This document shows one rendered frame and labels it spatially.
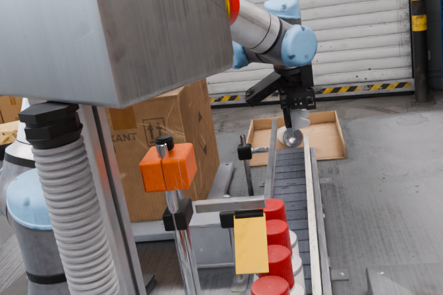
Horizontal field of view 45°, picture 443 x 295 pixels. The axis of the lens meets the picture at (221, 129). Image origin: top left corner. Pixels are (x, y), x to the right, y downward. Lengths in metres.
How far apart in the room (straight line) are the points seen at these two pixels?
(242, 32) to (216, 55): 0.61
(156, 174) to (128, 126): 0.62
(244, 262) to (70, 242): 0.21
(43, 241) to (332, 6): 4.22
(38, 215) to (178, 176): 0.38
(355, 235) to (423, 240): 0.12
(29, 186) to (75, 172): 0.52
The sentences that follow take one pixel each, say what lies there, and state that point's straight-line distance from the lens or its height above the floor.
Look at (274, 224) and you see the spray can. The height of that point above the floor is 1.08.
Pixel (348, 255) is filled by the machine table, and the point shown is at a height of 0.83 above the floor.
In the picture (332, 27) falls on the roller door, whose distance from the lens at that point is 4.87.
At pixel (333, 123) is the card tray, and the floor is 0.83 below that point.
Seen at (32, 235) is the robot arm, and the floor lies 1.02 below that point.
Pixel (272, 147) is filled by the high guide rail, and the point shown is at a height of 0.96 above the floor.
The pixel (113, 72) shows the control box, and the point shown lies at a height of 1.31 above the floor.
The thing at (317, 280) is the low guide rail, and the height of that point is 0.91.
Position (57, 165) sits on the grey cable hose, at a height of 1.25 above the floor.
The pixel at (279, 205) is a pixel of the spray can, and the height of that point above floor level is 1.08.
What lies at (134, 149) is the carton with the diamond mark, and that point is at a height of 1.02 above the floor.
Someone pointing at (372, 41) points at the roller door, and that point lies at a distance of 4.87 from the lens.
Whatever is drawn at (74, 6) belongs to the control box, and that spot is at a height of 1.34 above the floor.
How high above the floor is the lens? 1.35
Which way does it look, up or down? 17 degrees down
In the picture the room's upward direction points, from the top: 9 degrees counter-clockwise
